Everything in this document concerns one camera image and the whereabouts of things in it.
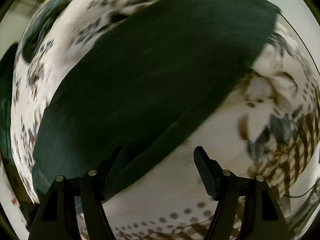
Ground dark green denim pants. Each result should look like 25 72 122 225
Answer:
32 0 279 199

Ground white floral bed sheet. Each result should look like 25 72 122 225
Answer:
11 0 319 239

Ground dark green pillow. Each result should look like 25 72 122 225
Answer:
0 43 18 163

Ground dark green folded cloth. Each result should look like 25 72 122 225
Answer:
22 0 70 63

